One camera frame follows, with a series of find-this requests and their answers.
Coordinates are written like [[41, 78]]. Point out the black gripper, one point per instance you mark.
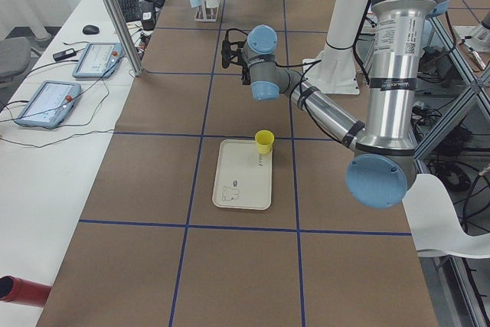
[[246, 75]]

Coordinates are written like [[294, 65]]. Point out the yellow plastic cup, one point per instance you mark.
[[264, 140]]

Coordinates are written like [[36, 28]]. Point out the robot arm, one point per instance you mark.
[[382, 170]]

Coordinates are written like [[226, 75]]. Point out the black keyboard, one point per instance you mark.
[[130, 9]]

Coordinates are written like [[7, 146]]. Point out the cream rabbit serving tray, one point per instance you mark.
[[243, 178]]

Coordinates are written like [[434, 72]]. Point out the far teach pendant tablet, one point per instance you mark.
[[98, 60]]

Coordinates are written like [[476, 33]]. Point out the teach pendant tablet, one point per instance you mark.
[[50, 105], [98, 60]]

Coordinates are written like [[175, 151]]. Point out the black computer mouse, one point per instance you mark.
[[90, 29]]

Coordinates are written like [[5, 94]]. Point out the near teach pendant tablet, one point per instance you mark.
[[50, 105]]

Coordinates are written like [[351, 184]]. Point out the white moulded chair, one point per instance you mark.
[[434, 225]]

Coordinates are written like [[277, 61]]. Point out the red cylinder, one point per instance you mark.
[[24, 292]]

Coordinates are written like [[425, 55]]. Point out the white wire cup rack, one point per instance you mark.
[[206, 15]]

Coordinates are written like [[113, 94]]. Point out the aluminium frame post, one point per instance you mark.
[[116, 16]]

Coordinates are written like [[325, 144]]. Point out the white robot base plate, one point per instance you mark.
[[337, 76]]

